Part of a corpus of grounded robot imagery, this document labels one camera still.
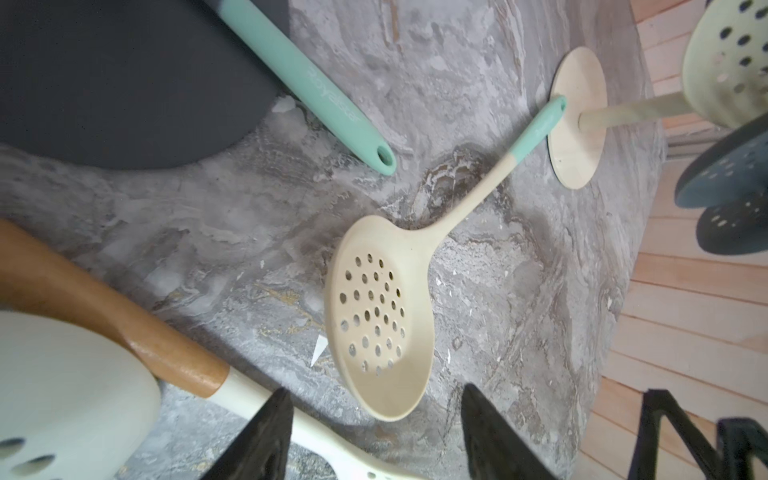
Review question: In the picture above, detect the large cream skimmer left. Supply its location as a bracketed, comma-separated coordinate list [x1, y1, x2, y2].
[1, 311, 161, 479]

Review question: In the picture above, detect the cream skimmer centre front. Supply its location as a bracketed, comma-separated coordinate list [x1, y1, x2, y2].
[1, 221, 408, 479]

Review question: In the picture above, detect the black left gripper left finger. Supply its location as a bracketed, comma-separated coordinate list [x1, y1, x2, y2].
[201, 388, 294, 480]

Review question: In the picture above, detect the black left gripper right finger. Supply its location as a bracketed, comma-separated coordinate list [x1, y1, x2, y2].
[461, 383, 555, 479]

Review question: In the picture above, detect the grey skimmer front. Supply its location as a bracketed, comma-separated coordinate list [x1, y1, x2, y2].
[696, 191, 767, 256]

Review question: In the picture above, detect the cream utensil rack stand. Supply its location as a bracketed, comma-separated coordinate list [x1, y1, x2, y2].
[547, 46, 693, 190]

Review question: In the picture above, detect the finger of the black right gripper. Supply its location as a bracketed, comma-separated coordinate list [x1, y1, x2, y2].
[626, 388, 718, 480]
[717, 417, 767, 479]

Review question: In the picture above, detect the grey skimmer behind grey rack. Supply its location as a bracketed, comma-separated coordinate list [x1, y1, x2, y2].
[207, 0, 397, 176]

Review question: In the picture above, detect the grey utensil rack stand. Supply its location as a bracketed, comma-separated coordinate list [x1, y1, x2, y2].
[1, 1, 283, 170]

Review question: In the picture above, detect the cream skimmer under pile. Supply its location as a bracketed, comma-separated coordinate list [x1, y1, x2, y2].
[324, 95, 567, 422]

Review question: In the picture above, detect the grey skimmer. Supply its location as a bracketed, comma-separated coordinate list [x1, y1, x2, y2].
[696, 191, 767, 256]
[207, 0, 397, 176]

